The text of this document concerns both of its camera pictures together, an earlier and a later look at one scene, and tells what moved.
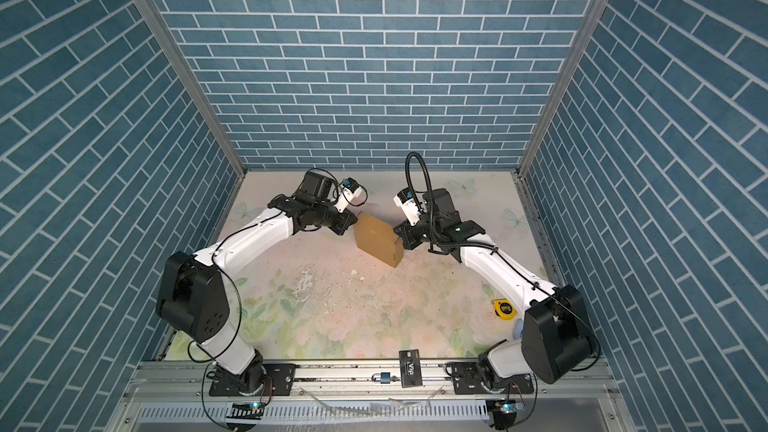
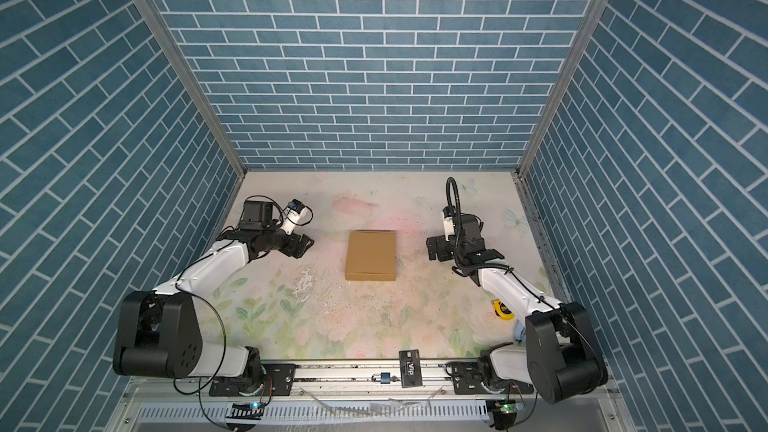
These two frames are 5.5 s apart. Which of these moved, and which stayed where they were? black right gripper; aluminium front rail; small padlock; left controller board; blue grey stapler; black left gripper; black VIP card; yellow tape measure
Moved: black right gripper; black left gripper
Stayed: aluminium front rail; blue grey stapler; small padlock; left controller board; yellow tape measure; black VIP card
